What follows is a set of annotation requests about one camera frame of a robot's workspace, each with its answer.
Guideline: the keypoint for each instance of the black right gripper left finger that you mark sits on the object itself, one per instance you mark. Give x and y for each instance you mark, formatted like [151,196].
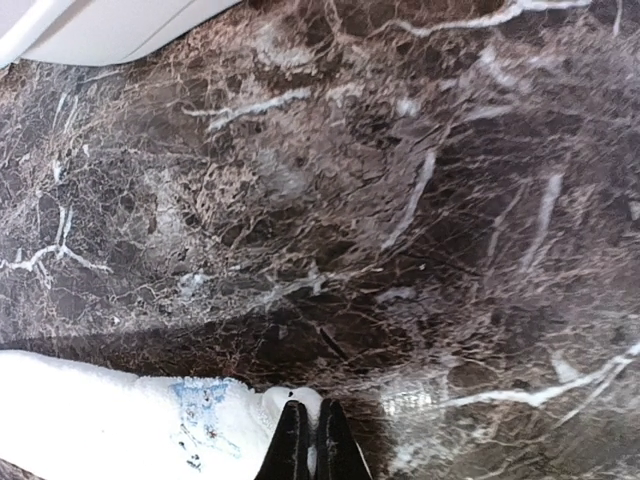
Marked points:
[287,454]

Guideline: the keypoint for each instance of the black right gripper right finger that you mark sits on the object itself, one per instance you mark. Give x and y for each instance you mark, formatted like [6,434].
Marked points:
[339,456]

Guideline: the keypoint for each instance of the cream white embroidered towel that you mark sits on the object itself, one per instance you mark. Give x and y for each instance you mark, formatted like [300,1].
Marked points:
[63,419]

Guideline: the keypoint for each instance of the white plastic tub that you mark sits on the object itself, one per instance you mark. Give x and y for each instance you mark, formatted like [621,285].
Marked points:
[99,32]

